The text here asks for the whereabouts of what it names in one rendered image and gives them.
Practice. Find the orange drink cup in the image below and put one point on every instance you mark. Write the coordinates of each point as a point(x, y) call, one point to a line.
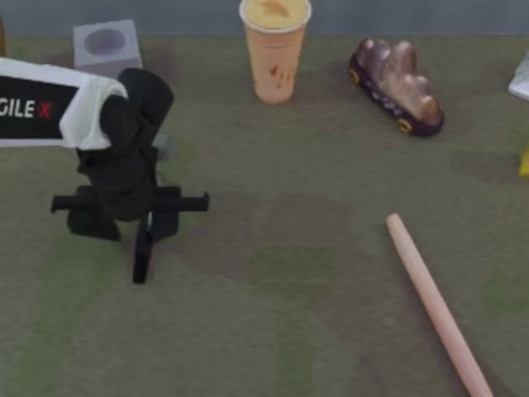
point(274, 58)

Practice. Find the grey cube with round hole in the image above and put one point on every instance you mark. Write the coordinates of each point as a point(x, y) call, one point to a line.
point(108, 43)

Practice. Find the brown object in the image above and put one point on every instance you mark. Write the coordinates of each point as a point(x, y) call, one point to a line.
point(2, 37)

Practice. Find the purple toy car with bread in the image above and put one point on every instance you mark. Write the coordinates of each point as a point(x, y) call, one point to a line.
point(398, 84)

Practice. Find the long pink stick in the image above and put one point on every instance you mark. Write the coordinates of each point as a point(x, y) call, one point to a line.
point(430, 299)

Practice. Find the yellow object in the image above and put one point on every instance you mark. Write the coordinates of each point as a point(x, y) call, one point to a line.
point(525, 163)

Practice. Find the white flat packet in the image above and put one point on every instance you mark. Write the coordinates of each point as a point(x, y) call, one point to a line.
point(521, 80)

